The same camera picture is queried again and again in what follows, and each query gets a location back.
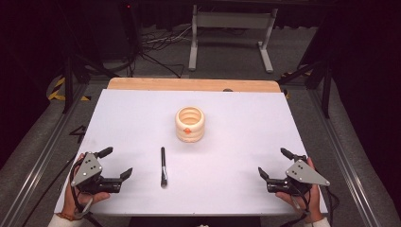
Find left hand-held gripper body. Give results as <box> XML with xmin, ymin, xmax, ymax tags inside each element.
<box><xmin>70</xmin><ymin>151</ymin><xmax>123</xmax><ymax>195</ymax></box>

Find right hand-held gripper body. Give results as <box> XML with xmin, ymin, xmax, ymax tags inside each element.
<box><xmin>267</xmin><ymin>153</ymin><xmax>331</xmax><ymax>195</ymax></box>

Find black makeup brush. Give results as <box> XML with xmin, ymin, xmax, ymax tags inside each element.
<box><xmin>160</xmin><ymin>146</ymin><xmax>168</xmax><ymax>189</ymax></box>

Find cream ribbed cup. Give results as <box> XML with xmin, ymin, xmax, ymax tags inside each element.
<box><xmin>174</xmin><ymin>106</ymin><xmax>206</xmax><ymax>144</ymax></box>

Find person's right hand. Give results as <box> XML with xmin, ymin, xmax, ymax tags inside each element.
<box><xmin>275</xmin><ymin>157</ymin><xmax>324</xmax><ymax>224</ymax></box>

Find person's left hand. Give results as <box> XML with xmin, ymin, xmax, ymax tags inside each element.
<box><xmin>61</xmin><ymin>152</ymin><xmax>112</xmax><ymax>219</ymax></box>

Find white table board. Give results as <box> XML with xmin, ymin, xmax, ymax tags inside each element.
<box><xmin>54</xmin><ymin>88</ymin><xmax>329</xmax><ymax>218</ymax></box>

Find yellow black floor tape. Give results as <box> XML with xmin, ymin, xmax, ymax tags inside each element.
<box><xmin>46</xmin><ymin>77</ymin><xmax>93</xmax><ymax>102</ymax></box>

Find black tripod stand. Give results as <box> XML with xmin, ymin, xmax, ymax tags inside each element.
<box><xmin>61</xmin><ymin>51</ymin><xmax>121</xmax><ymax>115</ymax></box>
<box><xmin>276</xmin><ymin>59</ymin><xmax>333</xmax><ymax>120</ymax></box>

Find person's dark torso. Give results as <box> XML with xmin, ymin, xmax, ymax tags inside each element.
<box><xmin>128</xmin><ymin>216</ymin><xmax>263</xmax><ymax>227</ymax></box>

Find wooden table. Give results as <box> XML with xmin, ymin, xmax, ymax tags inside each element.
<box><xmin>107</xmin><ymin>77</ymin><xmax>282</xmax><ymax>94</ymax></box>

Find black computer tower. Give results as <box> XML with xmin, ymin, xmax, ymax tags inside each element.
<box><xmin>116</xmin><ymin>0</ymin><xmax>144</xmax><ymax>62</ymax></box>

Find left hand-held gripper cable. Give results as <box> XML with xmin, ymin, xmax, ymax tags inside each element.
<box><xmin>69</xmin><ymin>159</ymin><xmax>105</xmax><ymax>227</ymax></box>

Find hand-held gripper cable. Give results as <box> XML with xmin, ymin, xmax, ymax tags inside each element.
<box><xmin>69</xmin><ymin>159</ymin><xmax>105</xmax><ymax>227</ymax></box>
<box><xmin>279</xmin><ymin>183</ymin><xmax>340</xmax><ymax>227</ymax></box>

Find right hand-held gripper cable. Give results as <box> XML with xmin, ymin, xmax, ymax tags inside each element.
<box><xmin>279</xmin><ymin>183</ymin><xmax>340</xmax><ymax>227</ymax></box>

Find aluminium floor rail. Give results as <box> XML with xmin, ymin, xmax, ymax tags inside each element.
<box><xmin>0</xmin><ymin>82</ymin><xmax>90</xmax><ymax>227</ymax></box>
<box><xmin>305</xmin><ymin>88</ymin><xmax>383</xmax><ymax>227</ymax></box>

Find bundle of floor cables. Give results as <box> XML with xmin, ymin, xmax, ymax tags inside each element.
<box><xmin>127</xmin><ymin>25</ymin><xmax>194</xmax><ymax>79</ymax></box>

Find white metal desk frame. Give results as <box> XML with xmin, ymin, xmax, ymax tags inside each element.
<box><xmin>187</xmin><ymin>4</ymin><xmax>279</xmax><ymax>75</ymax></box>

